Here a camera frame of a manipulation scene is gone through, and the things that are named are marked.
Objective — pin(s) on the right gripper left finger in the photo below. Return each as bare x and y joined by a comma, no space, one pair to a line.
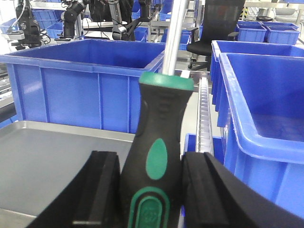
90,200

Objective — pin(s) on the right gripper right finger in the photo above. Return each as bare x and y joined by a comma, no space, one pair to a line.
215,198

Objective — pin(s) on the green black screwdriver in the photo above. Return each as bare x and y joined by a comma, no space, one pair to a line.
151,180

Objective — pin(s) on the grey metal tray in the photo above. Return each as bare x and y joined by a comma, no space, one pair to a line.
38,160

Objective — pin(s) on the blue bin behind tray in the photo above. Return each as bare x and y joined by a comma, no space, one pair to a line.
90,83

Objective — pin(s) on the blue bin near right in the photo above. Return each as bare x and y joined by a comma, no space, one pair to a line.
263,121

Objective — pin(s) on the black office chair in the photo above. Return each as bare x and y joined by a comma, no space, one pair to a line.
219,21

